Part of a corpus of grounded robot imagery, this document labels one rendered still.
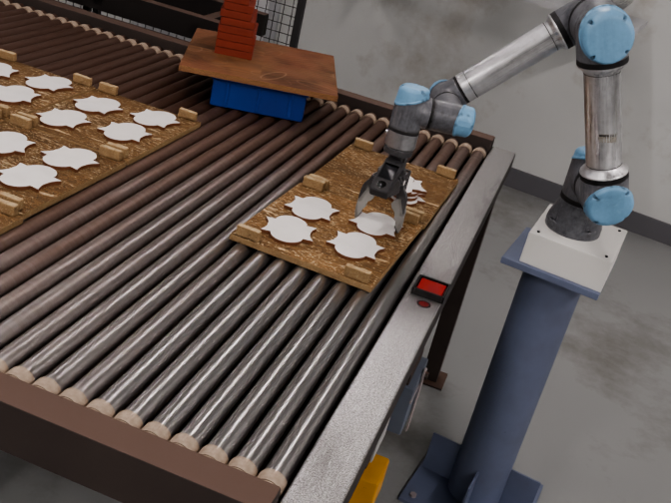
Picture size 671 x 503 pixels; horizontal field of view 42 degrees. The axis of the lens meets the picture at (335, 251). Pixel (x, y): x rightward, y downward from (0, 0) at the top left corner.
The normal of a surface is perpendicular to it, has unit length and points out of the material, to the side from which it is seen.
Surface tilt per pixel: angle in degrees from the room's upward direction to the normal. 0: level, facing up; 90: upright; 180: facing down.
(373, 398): 0
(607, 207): 100
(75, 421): 0
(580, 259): 90
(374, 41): 90
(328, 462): 0
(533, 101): 90
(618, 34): 86
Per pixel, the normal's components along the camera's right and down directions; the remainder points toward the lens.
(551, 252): -0.43, 0.32
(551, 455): 0.21, -0.87
